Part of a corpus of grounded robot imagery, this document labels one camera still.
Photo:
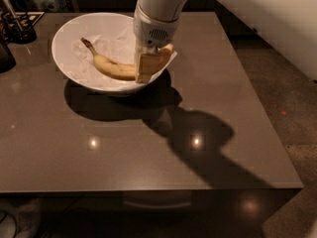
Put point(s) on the white pen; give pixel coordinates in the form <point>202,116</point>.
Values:
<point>12,12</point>

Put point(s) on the dark round container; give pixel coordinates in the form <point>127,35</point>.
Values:
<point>7,60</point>

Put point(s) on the drawer handle under table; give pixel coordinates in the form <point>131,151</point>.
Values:
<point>158,200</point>

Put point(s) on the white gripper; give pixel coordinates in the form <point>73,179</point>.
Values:
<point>153,30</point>

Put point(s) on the yellow banana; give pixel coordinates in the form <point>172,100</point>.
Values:
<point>124,71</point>

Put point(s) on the white paper napkin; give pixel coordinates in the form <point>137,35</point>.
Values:
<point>118,46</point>

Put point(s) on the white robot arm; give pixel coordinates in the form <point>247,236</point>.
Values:
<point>289,26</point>

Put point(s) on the white ceramic bowl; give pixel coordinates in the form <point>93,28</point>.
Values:
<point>83,27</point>

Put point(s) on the black wire pen holder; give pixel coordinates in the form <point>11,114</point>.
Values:
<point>11,30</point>

